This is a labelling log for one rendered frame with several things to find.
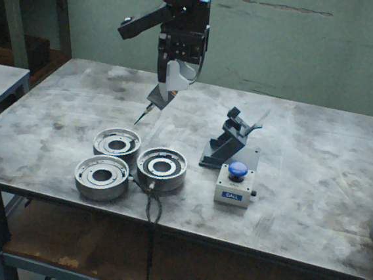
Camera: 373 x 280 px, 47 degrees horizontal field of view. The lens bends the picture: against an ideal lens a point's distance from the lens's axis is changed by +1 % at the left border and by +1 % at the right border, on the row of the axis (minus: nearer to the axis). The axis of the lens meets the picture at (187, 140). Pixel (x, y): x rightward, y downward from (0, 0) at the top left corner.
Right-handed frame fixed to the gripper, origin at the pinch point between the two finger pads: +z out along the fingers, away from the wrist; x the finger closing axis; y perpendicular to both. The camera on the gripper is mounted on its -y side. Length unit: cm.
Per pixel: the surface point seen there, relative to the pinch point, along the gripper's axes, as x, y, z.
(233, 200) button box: -10.3, 18.2, 15.6
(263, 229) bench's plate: -14.7, 24.9, 17.2
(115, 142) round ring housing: -1.3, -10.6, 14.8
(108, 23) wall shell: 155, -79, 48
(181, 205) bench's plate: -13.7, 8.5, 17.1
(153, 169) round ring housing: -6.3, 0.2, 15.7
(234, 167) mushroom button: -7.7, 17.0, 9.7
